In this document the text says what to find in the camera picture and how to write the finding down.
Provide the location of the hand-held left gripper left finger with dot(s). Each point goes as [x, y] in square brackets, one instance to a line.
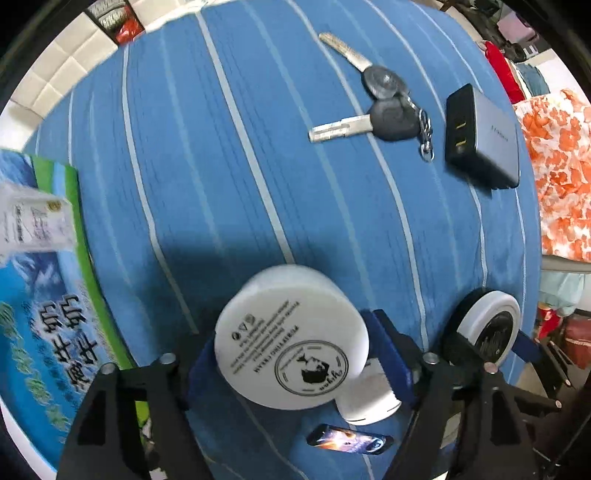
[203, 374]

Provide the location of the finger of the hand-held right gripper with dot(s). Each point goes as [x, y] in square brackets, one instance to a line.
[528, 347]
[535, 399]

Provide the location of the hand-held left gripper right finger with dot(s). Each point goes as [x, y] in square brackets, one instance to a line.
[388, 355]

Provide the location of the white round tin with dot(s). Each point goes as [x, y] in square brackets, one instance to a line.
[489, 318]

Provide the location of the small white jar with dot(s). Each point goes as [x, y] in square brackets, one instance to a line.
[364, 401]

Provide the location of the large white cream jar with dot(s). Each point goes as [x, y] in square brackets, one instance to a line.
[277, 323]

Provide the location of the silver key wide black head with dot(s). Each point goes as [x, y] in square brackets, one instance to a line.
[392, 120]

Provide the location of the silver key round black head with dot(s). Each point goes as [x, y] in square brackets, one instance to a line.
[383, 81]

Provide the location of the red fabric bundle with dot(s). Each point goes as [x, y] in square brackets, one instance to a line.
[572, 337]

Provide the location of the teal cloth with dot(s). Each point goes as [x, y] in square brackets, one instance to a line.
[565, 290]

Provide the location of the colourful printed lighter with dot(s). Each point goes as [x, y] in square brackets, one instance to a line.
[351, 439]

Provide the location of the blue green printed carton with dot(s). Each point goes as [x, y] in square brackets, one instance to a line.
[41, 323]

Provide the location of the orange floral cloth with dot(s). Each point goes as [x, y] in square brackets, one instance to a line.
[558, 161]

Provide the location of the grey black charger block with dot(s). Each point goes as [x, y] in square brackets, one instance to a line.
[494, 134]

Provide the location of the small white printed box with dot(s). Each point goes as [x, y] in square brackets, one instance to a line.
[32, 221]

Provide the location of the blue striped cloth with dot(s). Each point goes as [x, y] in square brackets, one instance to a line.
[277, 138]

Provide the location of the blue towel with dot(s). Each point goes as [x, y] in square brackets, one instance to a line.
[533, 78]

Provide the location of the red cloth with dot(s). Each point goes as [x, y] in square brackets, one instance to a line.
[501, 69]

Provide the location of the pink suitcase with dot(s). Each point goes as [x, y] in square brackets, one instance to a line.
[519, 30]

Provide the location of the white padded chair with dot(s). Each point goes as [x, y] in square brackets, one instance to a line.
[69, 60]
[161, 11]

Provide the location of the red plastic bag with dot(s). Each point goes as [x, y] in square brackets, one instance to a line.
[129, 30]

